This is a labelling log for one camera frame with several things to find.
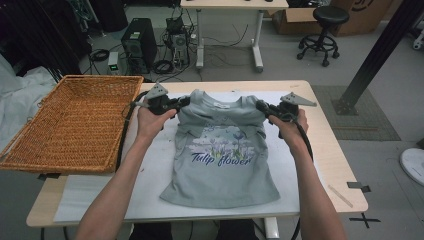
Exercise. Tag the grey floor mat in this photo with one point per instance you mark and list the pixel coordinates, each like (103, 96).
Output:
(363, 126)

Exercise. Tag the white cloth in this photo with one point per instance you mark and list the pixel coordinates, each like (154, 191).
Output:
(16, 96)

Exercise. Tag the person's leg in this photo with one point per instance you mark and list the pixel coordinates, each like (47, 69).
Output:
(151, 232)
(236, 231)

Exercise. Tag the black computer tower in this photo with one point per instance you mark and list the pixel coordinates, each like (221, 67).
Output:
(138, 43)

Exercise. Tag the grey printed t-shirt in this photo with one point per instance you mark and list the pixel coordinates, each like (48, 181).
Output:
(220, 180)

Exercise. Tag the person's right hand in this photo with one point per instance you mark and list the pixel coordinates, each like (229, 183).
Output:
(293, 131)

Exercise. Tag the white table leg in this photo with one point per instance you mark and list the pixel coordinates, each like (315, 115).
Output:
(271, 230)

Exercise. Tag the white table mat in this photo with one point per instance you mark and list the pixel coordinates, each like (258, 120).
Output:
(153, 180)

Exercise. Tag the small white device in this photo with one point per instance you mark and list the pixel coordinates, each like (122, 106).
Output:
(113, 63)

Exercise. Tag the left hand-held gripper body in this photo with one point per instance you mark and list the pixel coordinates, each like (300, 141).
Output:
(158, 101)

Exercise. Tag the black curtain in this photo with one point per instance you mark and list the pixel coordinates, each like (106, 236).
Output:
(40, 33)

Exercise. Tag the person's right leg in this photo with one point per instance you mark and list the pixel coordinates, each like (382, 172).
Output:
(236, 231)

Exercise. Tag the black round stool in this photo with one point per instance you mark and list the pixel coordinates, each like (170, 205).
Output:
(330, 15)

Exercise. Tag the white-legged wooden desk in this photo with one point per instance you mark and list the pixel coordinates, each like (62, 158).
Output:
(233, 4)

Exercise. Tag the black tape strip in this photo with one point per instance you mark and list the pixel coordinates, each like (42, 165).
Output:
(358, 186)

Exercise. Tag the black tape cross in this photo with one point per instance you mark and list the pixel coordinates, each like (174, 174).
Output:
(364, 220)

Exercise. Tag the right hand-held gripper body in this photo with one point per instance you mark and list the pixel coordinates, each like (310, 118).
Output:
(286, 108)

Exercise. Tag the brown wicker basket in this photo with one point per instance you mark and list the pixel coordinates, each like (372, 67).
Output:
(76, 126)

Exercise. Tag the black metal post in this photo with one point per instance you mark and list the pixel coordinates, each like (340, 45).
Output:
(380, 50)

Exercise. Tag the open cardboard box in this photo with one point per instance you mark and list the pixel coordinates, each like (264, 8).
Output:
(296, 23)

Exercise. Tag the thin wooden stick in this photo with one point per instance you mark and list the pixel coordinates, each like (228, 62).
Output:
(340, 196)

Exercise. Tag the person's left leg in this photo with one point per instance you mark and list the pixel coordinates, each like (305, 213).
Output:
(151, 232)

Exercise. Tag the person's left hand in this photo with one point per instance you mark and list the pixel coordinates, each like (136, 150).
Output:
(150, 125)

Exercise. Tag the open grey computer case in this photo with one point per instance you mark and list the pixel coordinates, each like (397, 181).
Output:
(179, 45)

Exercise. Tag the large printed cardboard box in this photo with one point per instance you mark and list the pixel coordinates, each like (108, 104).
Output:
(363, 18)

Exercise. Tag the white round base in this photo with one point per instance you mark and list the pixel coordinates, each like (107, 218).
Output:
(413, 165)

